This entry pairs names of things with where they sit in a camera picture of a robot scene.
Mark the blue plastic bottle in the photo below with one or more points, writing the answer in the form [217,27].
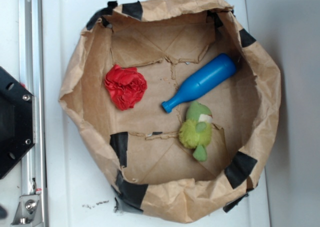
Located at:
[202,81]

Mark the brown paper bag bin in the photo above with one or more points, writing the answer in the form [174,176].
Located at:
[138,149]

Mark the crumpled red paper ball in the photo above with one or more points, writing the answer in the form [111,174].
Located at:
[126,86]

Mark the green plush bird toy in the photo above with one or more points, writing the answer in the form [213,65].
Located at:
[195,132]

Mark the white tray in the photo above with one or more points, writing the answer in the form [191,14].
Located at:
[79,195]

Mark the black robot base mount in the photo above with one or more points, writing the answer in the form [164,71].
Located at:
[16,122]

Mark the aluminium frame rail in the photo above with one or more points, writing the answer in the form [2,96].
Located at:
[32,208]

